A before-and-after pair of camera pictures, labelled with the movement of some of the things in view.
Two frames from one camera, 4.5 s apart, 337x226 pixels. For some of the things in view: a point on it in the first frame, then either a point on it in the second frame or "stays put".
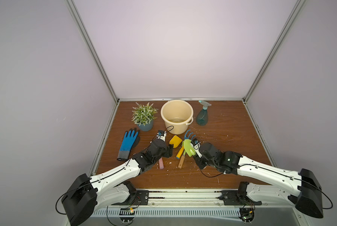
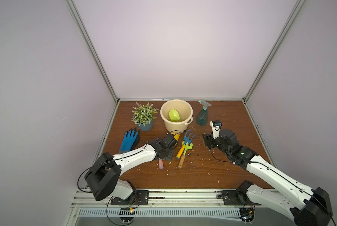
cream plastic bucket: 178,115 stays put
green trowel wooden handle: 188,148 to 174,116
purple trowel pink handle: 161,163 stays put
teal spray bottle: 202,117 stays put
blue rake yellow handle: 182,147 stays put
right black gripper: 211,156 to 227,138
